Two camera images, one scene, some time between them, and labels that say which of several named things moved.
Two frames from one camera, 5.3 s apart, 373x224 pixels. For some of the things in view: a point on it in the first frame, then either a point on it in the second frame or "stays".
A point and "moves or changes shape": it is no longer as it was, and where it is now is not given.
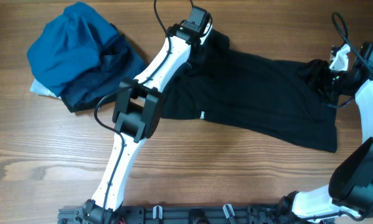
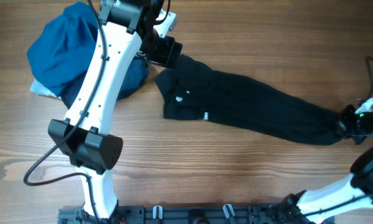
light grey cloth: [37, 88] stays
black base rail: [203, 214] stays
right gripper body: [334, 84] → [359, 126]
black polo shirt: [289, 101] moves or changes shape
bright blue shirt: [68, 45] stays
